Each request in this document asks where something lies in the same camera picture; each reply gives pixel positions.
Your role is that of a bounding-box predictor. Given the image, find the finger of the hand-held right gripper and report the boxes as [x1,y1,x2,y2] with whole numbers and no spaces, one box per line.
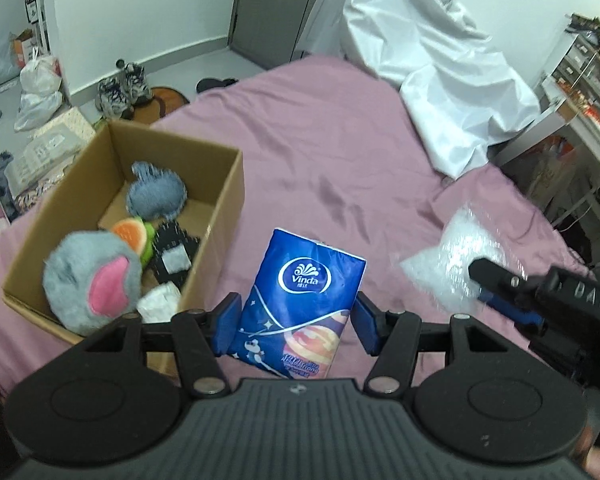
[477,287,547,339]
[467,257,551,303]

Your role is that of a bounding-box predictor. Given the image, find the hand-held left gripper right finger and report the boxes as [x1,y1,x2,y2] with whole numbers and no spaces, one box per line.
[355,291,506,395]

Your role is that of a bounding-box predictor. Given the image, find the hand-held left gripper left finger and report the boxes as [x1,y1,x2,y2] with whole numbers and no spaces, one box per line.
[82,292,243,396]

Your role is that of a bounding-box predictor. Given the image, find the clear bag of white filling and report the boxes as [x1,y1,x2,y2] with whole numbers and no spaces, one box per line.
[397,207,526,313]

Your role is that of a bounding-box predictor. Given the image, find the blue tissue pack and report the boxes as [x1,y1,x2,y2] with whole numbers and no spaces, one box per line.
[227,228,368,380]

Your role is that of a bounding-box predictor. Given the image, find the white tissue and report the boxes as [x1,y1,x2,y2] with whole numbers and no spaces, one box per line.
[136,281,182,325]

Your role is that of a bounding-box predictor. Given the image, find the brown cardboard box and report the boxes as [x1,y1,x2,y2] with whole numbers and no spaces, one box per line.
[1,121,246,378]

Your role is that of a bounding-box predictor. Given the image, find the burger plush toy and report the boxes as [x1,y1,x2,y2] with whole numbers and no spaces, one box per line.
[111,216,157,266]

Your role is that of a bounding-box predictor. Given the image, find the grey fluffy plush toy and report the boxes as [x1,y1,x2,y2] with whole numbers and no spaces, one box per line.
[42,230,143,337]

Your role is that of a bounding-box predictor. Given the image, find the blue knitted plush toy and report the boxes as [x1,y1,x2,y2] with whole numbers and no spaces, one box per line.
[125,161,188,221]

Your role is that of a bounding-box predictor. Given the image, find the white storage shelf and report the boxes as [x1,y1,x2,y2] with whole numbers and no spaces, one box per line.
[495,10,600,271]

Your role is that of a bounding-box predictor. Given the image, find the pink bed sheet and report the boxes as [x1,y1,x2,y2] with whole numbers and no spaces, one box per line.
[0,55,596,406]

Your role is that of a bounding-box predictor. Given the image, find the white satin cloth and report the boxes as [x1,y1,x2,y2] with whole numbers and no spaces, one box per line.
[342,0,542,181]

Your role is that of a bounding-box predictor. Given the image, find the orange round mat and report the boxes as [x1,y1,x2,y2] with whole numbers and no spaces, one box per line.
[130,86,191,125]

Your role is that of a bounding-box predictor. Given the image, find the black slippers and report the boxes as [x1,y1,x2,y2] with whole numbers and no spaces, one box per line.
[196,77,239,94]

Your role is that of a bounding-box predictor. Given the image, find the printed paper box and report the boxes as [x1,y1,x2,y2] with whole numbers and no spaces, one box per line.
[4,107,97,192]

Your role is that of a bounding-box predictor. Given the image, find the white plastic bag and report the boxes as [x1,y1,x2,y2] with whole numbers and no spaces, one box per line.
[14,47,64,133]

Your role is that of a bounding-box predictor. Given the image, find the small orange cardboard box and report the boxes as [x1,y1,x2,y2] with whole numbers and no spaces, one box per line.
[10,29,37,69]

